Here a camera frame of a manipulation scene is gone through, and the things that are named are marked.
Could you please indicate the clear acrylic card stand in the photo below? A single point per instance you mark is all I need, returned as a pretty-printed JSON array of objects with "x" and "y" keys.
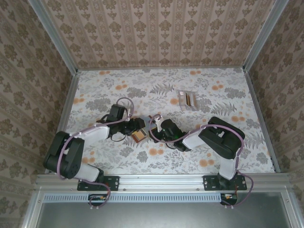
[{"x": 187, "y": 108}]

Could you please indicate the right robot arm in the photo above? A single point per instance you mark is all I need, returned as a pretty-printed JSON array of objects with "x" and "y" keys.
[{"x": 221, "y": 140}]

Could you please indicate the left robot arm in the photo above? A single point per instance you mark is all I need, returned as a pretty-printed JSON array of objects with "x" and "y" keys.
[{"x": 64, "y": 154}]

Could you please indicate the grey metal panel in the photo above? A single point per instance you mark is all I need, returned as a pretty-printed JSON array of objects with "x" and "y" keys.
[{"x": 161, "y": 216}]

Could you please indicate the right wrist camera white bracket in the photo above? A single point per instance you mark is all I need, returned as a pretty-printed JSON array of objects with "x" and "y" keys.
[{"x": 157, "y": 122}]

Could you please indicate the aluminium front frame rail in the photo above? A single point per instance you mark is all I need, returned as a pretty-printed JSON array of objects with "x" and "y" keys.
[{"x": 161, "y": 181}]

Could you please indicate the aluminium side rail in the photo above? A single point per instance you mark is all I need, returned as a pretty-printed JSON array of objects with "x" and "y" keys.
[
  {"x": 64, "y": 114},
  {"x": 257, "y": 107}
]

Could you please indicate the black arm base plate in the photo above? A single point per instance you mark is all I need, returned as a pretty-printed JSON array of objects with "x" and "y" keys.
[
  {"x": 209, "y": 183},
  {"x": 114, "y": 183}
]

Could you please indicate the aluminium back rail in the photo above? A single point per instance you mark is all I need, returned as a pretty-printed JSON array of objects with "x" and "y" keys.
[{"x": 161, "y": 68}]

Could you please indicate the aluminium frame post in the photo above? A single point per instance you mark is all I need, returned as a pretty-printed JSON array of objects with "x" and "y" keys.
[
  {"x": 55, "y": 35},
  {"x": 264, "y": 35}
]

